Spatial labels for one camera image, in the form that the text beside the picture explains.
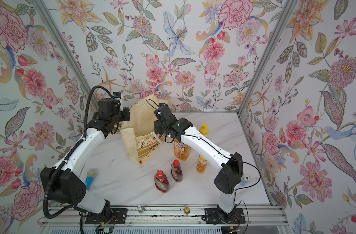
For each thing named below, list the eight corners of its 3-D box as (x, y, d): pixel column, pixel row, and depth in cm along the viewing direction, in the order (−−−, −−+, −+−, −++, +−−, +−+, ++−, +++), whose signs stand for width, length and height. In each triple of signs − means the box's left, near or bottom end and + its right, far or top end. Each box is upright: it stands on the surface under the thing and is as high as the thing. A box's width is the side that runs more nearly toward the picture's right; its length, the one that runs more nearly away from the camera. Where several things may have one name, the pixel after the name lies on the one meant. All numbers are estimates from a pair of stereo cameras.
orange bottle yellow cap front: (194, 171, 92) (197, 157, 77) (196, 168, 93) (200, 154, 78) (201, 176, 90) (206, 163, 75) (203, 173, 91) (208, 159, 76)
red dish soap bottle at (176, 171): (175, 184, 86) (175, 171, 71) (171, 175, 90) (170, 160, 74) (181, 181, 88) (182, 167, 72) (176, 172, 91) (177, 157, 75)
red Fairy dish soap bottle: (158, 195, 82) (154, 184, 67) (155, 185, 85) (151, 172, 71) (169, 191, 83) (168, 179, 69) (166, 181, 87) (164, 168, 72)
